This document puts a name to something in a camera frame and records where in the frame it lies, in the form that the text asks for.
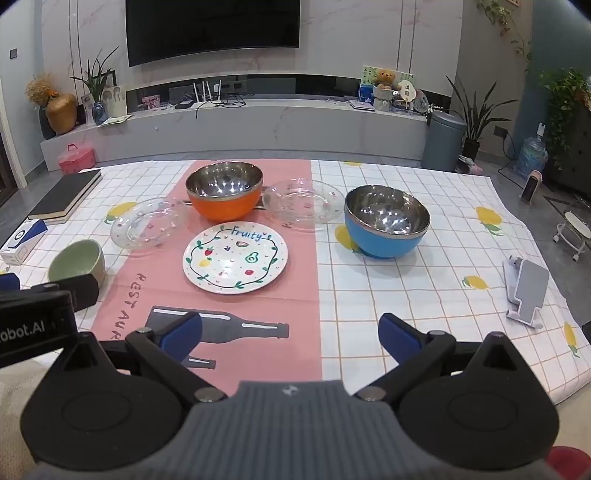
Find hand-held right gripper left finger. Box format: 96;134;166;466
48;313;228;407

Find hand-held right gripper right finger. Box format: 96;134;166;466
353;313;536;407

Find green ceramic bowl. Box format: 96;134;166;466
48;239;106;284

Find white fruit print plate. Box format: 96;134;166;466
183;222;289;295

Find blue steel bowl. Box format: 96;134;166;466
344;185;430;260

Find clear glass floral plate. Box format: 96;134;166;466
110;198;189;251
262;178;345;230

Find orange steel bowl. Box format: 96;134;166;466
185;161;264;221

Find checked lemon print tablecloth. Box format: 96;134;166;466
0;159;583;408

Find blue and white box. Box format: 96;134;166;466
0;219;49;266

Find black hardcover book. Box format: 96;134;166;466
28;169;103;226

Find dark wooden cabinet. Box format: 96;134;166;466
0;134;22;205

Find pink storage basket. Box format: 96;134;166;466
58;144;96;175

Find white grey phone stand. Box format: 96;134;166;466
502;255;551;330

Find gold vase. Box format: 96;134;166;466
45;92;78;136

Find green plant in blue vase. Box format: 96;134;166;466
70;46;120;126

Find white picture card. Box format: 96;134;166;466
102;85;127;118

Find dried yellow flowers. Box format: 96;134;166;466
25;71;59;107

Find grey trash bin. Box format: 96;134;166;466
420;111;468;173

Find white rolling stool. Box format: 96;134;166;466
553;210;591;262

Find tall potted plant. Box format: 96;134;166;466
445;74;506;161

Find blue water jug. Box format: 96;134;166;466
515;136;549;180

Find white router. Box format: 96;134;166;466
190;79;224;110

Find green poster card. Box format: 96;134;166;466
361;65;415;100

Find brown teddy bear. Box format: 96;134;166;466
372;68;402;92

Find black television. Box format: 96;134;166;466
124;0;300;68

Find leafy green bush plant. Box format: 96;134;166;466
538;67;591;158

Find hanging vine plant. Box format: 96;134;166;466
478;0;533;66

